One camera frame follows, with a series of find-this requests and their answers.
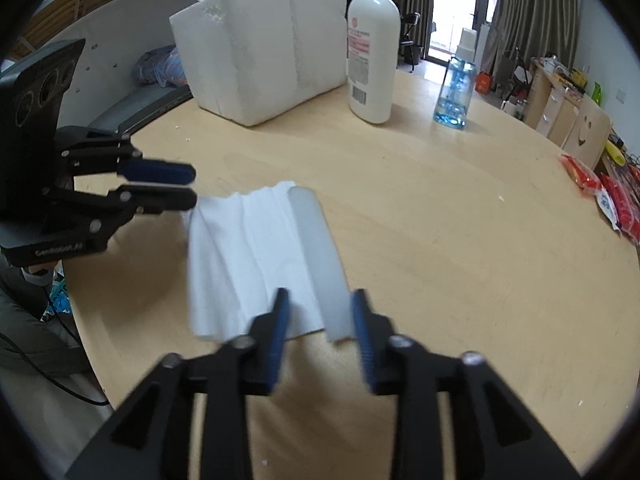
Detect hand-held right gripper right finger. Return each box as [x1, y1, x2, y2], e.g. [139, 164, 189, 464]
[350, 288, 583, 480]

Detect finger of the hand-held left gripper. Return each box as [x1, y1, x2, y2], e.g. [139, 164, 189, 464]
[57, 127, 197, 186]
[47, 184, 198, 250]

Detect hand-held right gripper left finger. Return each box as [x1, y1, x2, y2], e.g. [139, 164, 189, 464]
[65, 287, 292, 480]

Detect translucent white strip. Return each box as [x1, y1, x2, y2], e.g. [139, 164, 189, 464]
[287, 186, 357, 345]

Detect white tissue sheet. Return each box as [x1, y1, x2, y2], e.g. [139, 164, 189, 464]
[180, 181, 326, 343]

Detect white foam box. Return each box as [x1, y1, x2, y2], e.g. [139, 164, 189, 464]
[169, 0, 349, 127]

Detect blue plaid quilt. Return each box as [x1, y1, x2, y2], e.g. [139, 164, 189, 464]
[132, 45, 188, 88]

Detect white lotion bottle red pump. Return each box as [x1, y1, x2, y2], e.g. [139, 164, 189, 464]
[346, 0, 402, 125]

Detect clear blue spray bottle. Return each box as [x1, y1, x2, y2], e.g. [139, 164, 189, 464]
[433, 27, 478, 131]

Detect orange-red snack packet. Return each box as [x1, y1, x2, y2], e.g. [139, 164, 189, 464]
[560, 154, 601, 191]

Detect white snack packet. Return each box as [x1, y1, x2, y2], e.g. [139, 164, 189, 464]
[595, 187, 623, 231]

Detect black folding chair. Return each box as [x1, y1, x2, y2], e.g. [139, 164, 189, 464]
[400, 11, 426, 66]
[502, 47, 533, 106]

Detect red snack packet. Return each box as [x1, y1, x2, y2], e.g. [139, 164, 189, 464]
[600, 175, 640, 247]

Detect light wooden desk with drawers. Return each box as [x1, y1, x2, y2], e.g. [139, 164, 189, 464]
[522, 57, 588, 143]

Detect wooden chair with smiley cutout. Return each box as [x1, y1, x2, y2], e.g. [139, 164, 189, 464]
[562, 94, 613, 171]

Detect glass balcony door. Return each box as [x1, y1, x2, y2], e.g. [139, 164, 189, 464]
[430, 0, 503, 66]

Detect black cable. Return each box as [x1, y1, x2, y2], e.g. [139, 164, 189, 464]
[0, 280, 108, 406]

